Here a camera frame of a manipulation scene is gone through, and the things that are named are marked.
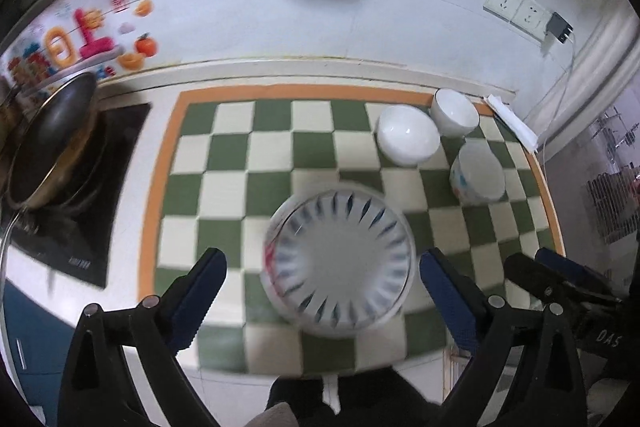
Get white plate blue stripes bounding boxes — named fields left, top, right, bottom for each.
left=269, top=188, right=417, bottom=331

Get white bowl black rim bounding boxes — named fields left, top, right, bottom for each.
left=431, top=89, right=480, bottom=138

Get dotted colourful bowl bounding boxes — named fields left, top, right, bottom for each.
left=449, top=141, right=506, bottom=206

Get blue cabinet front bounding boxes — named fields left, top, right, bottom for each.
left=3, top=282, right=74, bottom=426

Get black induction cooktop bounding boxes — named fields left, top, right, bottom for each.
left=11, top=103, right=151, bottom=288

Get white rolled cloth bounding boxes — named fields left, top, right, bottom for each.
left=484, top=94, right=538, bottom=154

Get plain white bowl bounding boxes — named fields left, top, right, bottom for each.
left=375, top=104, right=440, bottom=167

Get green checkered orange-edged mat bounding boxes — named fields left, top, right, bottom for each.
left=139, top=84, right=562, bottom=375

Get metal frying pan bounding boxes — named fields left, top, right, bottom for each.
left=1, top=72, right=98, bottom=282

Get grey plug adapter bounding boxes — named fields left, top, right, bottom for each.
left=546, top=12, right=573, bottom=43

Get white power cable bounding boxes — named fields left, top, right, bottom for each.
left=519, top=31, right=577, bottom=122

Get white double wall socket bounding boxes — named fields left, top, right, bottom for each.
left=483, top=0, right=551, bottom=42

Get colourful wall sticker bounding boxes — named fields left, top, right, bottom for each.
left=1, top=0, right=160, bottom=92

